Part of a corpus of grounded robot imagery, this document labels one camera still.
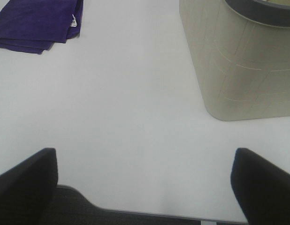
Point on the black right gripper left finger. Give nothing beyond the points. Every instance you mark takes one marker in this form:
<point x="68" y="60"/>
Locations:
<point x="27" y="189"/>

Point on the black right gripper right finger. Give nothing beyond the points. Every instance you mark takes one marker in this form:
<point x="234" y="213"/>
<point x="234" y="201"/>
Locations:
<point x="262" y="189"/>

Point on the purple towel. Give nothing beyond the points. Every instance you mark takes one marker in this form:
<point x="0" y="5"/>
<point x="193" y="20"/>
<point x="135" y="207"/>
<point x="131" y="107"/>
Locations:
<point x="32" y="26"/>

